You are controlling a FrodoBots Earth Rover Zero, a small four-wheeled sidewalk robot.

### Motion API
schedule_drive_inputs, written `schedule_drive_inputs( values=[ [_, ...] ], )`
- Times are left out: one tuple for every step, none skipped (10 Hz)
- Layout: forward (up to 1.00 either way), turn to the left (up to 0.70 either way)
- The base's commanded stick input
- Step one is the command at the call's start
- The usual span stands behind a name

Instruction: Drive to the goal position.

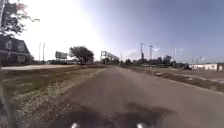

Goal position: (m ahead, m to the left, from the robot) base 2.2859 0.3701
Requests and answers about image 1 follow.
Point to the thin pole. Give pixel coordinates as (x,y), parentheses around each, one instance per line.
(43,51)
(39,52)

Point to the steel frame structure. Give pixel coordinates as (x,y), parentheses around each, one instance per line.
(110,56)

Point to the grey road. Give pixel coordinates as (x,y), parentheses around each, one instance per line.
(206,75)

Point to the dark brick house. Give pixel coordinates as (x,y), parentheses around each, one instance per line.
(13,50)

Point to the leafy tree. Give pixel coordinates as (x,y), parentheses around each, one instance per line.
(11,20)

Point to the round dark tree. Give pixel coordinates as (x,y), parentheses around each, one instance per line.
(81,53)

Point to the grey asphalt path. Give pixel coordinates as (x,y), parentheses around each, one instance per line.
(133,93)

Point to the utility pole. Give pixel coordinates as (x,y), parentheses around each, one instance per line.
(172,53)
(142,51)
(150,51)

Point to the dry grass verge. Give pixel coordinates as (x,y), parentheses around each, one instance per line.
(40,78)

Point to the billboard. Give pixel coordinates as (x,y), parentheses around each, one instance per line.
(61,55)

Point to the white low building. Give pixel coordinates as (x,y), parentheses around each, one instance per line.
(205,66)

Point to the grass strip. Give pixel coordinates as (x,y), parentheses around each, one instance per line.
(200,83)

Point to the robot's own part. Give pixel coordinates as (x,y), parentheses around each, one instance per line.
(140,125)
(74,125)

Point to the gravel strip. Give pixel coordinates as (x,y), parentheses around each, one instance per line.
(36,100)

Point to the pale side road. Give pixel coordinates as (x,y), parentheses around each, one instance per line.
(33,67)

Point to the row of trees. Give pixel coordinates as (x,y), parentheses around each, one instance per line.
(163,60)

